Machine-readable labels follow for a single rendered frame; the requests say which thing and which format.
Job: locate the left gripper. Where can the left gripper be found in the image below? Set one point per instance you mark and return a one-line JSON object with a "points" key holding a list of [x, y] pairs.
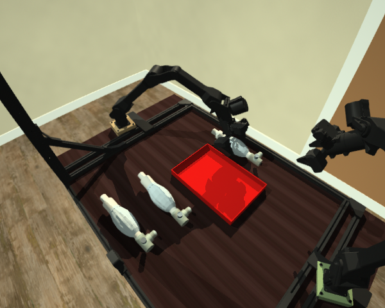
{"points": [[223, 142]]}

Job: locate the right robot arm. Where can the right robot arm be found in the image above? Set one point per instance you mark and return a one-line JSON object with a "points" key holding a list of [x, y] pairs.
{"points": [[369, 135]]}

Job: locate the red tray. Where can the red tray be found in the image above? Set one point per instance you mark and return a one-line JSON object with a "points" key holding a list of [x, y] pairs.
{"points": [[219, 182]]}

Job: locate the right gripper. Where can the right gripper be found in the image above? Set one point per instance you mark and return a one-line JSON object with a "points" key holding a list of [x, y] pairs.
{"points": [[316, 159]]}

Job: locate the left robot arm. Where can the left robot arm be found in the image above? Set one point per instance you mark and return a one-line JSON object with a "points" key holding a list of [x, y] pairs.
{"points": [[209, 95]]}

